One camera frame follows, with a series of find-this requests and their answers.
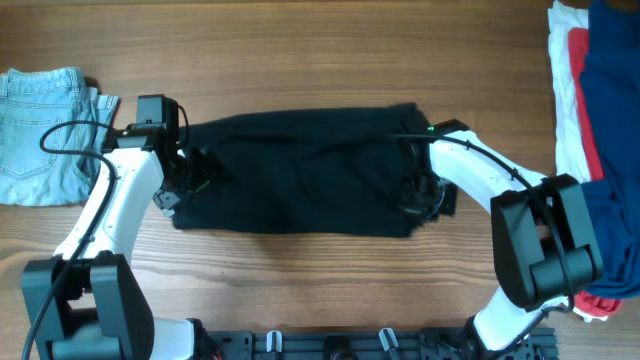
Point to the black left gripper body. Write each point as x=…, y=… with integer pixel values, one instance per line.
x=195, y=170

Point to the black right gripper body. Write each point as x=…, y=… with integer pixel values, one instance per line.
x=420, y=190

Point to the black shorts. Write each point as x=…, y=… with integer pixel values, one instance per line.
x=308, y=171

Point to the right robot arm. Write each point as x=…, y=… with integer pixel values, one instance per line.
x=544, y=246

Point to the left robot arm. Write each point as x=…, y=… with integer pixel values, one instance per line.
x=84, y=302

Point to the folded light blue jeans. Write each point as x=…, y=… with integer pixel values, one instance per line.
x=41, y=114

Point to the red garment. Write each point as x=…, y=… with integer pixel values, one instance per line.
x=590, y=306

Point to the navy blue garment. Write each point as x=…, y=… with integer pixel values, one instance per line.
x=610, y=83

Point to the white garment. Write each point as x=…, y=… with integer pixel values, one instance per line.
x=569, y=152

